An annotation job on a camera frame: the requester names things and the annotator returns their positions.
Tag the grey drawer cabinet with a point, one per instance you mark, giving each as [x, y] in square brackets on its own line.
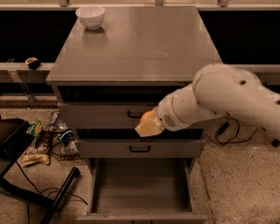
[137, 56]

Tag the blue item in basket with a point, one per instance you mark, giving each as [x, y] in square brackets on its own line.
[66, 137]

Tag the yellow snack bag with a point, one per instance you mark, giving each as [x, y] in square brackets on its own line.
[39, 153]

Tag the green snack bag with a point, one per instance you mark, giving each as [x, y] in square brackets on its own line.
[35, 129]

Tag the black wheeled stand base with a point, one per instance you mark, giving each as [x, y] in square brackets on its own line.
[275, 143]

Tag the grey top drawer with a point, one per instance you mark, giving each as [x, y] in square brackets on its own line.
[101, 116]

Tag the orange fruit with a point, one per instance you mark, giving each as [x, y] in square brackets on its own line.
[148, 115]

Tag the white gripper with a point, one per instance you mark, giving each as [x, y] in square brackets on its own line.
[168, 113]

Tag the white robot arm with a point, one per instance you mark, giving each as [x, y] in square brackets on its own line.
[217, 90]

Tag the black chair leg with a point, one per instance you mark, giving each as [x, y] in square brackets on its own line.
[49, 204]

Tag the black chair seat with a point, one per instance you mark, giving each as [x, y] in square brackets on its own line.
[13, 141]

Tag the grey middle drawer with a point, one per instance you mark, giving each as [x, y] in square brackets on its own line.
[135, 148]

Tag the grey open bottom drawer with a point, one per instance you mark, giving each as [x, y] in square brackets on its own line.
[141, 191]

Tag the white bowl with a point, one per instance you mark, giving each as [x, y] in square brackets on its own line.
[91, 17]

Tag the black tape measure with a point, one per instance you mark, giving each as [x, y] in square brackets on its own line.
[33, 63]

